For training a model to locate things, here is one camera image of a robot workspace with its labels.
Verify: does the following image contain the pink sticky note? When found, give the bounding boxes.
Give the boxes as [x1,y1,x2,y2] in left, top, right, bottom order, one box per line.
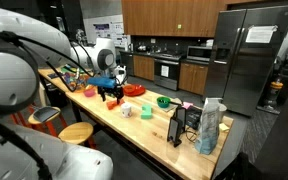
[181,101,195,110]

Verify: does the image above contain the wooden upper kitchen cabinets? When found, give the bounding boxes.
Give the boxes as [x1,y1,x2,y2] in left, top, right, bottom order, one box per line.
[121,0,228,38]

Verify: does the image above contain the orange-legged stool with grey pan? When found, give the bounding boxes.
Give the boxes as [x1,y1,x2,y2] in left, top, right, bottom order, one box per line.
[27,106,69,138]

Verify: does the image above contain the white cup with sticks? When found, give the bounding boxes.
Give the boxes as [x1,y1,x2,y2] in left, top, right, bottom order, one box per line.
[113,68,128,84]

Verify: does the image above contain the wide wooden lower cabinet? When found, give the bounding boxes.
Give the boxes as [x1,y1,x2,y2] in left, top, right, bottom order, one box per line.
[178,61,209,96]

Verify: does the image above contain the dark dishwasher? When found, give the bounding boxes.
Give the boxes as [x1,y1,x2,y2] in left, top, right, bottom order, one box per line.
[120,51,135,77]

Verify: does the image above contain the pink bowl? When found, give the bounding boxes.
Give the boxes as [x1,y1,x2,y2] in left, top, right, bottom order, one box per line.
[83,87,97,98]

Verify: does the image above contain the plain white cup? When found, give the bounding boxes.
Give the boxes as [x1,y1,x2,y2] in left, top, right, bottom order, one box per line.
[218,103,229,123]

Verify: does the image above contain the wooden cabinet above refrigerator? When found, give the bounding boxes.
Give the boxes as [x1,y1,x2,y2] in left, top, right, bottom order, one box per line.
[225,0,288,6]

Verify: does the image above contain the clear bag of colourful blocks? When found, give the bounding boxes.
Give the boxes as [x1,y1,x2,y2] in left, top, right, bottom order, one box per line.
[62,68,92,93]

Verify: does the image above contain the silver microwave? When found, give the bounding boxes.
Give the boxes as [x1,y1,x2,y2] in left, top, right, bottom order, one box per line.
[186,45,214,63]

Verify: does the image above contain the stainless steel refrigerator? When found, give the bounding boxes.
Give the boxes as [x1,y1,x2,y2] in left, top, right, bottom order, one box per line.
[202,4,288,118]

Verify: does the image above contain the yellow and grey vacuum cleaner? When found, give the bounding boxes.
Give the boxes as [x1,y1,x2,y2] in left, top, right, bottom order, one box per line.
[257,73,285,116]

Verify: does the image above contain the black electronics box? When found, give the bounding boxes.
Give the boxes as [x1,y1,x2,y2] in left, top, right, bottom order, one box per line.
[185,105,204,131]

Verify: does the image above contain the small black phone on stand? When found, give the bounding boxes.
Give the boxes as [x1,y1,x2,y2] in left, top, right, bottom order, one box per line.
[175,105,188,133]

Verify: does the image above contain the white printed tin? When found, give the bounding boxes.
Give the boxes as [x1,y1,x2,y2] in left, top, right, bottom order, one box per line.
[120,102,133,119]

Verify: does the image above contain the wall posters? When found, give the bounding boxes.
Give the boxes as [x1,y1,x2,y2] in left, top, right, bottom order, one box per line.
[92,21,132,48]

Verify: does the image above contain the yellow sticky note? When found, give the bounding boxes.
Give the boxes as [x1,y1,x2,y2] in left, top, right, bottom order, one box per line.
[218,122,231,133]

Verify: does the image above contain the grey dustpan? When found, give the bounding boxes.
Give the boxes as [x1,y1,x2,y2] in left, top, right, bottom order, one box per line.
[32,105,61,124]

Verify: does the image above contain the red plate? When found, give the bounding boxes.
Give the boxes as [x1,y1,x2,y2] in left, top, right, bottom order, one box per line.
[122,83,147,98]

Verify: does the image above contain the black and steel oven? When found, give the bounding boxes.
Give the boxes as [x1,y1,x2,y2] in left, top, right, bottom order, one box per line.
[153,54,182,92]

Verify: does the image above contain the white paper sheet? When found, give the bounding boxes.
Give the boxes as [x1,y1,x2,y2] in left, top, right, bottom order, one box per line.
[245,25,279,44]

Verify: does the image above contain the round all-wood stool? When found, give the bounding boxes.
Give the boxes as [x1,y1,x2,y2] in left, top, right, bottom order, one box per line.
[57,121,97,149]

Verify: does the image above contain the white and blue paper bag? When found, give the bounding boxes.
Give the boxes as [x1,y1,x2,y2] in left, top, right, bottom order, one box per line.
[194,97,224,156]

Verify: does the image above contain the orange foam block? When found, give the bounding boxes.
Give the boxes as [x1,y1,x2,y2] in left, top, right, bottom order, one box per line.
[106,98,125,111]

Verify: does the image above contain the green bowl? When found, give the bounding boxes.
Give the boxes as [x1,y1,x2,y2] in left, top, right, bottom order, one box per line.
[156,96,172,109]

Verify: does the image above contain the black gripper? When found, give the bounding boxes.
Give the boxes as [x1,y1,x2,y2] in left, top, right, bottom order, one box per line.
[96,84,125,105]

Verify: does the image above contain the narrow wooden lower cabinet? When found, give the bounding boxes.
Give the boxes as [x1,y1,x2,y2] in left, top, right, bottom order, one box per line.
[132,54,156,82]

